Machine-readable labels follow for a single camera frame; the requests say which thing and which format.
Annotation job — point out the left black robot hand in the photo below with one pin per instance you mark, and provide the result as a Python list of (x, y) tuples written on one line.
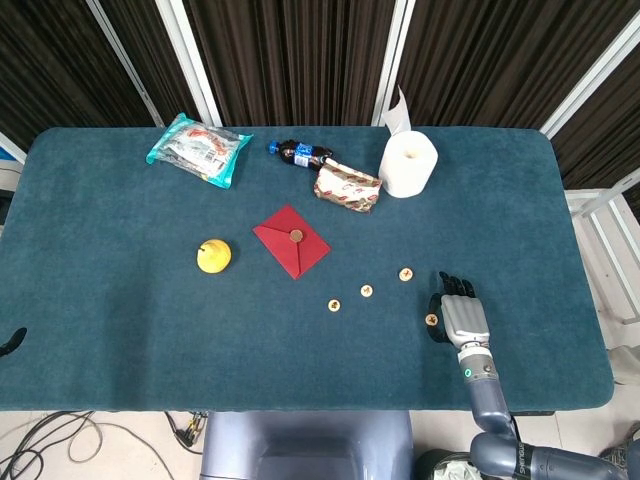
[(15, 340)]

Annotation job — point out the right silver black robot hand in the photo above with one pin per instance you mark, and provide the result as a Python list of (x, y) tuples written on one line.
[(465, 320)]

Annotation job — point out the wooden token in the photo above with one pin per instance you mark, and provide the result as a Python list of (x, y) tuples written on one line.
[(431, 319), (366, 290), (406, 274), (334, 305)]

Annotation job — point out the wooden token top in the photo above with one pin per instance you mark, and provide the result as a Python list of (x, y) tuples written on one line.
[(406, 274)]

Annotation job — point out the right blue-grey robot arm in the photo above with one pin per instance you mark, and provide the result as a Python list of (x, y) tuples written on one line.
[(487, 395)]

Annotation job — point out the teal blue table cloth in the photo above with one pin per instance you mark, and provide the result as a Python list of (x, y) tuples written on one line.
[(125, 325)]

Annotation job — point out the black trash bin with bag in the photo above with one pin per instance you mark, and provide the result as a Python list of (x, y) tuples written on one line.
[(442, 467)]

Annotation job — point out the white toilet paper roll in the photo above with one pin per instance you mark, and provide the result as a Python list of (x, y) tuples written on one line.
[(407, 170)]

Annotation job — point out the beige red-printed paper wrapped package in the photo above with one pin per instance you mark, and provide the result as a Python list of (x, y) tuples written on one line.
[(347, 187)]

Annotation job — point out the patterned sneaker shoe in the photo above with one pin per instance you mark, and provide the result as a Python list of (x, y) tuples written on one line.
[(625, 445)]

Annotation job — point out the blue-grey robot torso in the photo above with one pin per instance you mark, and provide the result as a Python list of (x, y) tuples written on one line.
[(305, 445)]

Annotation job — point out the red envelope with gold seal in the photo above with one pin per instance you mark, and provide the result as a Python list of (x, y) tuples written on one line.
[(280, 235)]

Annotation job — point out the yellow pear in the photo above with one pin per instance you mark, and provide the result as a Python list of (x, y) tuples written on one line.
[(214, 257)]

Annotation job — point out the small cola bottle blue cap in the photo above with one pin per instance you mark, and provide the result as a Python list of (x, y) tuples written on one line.
[(300, 154)]

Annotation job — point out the teal clear snack bag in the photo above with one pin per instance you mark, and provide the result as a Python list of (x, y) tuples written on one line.
[(200, 150)]

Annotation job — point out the dark pleated curtain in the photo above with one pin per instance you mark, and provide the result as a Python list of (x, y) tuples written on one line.
[(300, 60)]

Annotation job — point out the white metal frame rack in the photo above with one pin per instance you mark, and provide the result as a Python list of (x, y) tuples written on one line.
[(582, 202)]

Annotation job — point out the white partition post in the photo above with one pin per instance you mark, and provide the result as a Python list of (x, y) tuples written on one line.
[(397, 40), (595, 80), (126, 65), (190, 65)]

